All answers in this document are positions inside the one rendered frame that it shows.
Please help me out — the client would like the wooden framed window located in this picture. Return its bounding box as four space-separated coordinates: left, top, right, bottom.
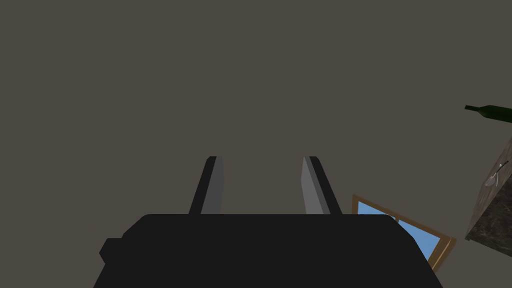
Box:
351 194 458 273

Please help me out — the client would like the dark green glass bottle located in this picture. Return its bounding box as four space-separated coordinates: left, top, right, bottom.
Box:
464 104 512 124

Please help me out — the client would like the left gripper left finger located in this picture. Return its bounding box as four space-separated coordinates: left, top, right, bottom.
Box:
188 155 225 216

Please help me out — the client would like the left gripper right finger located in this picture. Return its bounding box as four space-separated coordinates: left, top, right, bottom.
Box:
300 155 343 216

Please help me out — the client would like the silver spoon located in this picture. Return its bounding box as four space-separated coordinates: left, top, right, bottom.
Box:
484 160 510 188

